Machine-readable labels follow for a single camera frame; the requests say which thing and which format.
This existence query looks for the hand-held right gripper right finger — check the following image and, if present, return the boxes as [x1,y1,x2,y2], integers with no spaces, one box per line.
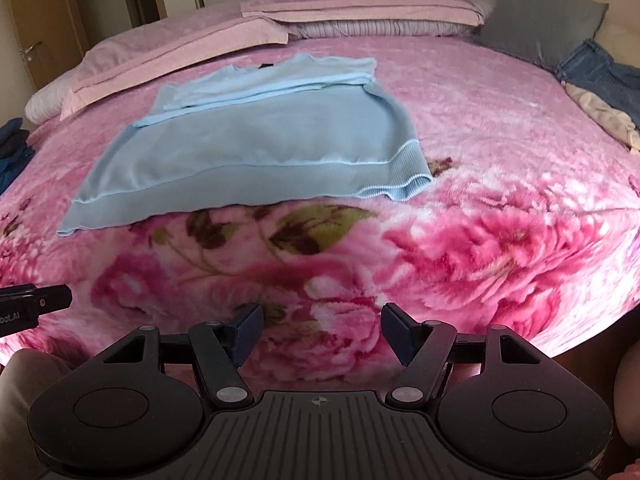
[380,303,545,407]

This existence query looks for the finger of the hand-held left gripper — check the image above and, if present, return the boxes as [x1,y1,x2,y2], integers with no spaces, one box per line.
[34,283,72,315]

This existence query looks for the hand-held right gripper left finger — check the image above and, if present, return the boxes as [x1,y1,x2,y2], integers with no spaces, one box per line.
[100,302,265,407]

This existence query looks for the light blue sweater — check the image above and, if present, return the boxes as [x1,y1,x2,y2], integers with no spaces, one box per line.
[56,53,434,238]

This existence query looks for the dark blue clothes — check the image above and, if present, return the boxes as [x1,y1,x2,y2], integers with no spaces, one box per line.
[0,117,37,197]

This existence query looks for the person's left leg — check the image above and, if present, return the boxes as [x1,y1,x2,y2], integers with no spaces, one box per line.
[0,347,72,480]

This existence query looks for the striped pillow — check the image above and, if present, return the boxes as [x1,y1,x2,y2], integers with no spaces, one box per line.
[24,76,83,125]
[286,0,497,39]

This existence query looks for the pink floral blanket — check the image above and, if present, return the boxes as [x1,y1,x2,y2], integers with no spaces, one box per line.
[0,20,640,393]

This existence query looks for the wooden door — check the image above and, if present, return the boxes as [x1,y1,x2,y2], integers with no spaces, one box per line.
[0,0,92,95]

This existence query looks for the cream garment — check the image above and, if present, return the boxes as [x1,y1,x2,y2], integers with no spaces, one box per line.
[564,81,640,155]

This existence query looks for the blue denim jeans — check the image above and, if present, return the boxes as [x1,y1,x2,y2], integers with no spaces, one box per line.
[556,39,640,127]

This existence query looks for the grey pillow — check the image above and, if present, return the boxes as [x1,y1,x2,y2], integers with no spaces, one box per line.
[469,0,610,75]

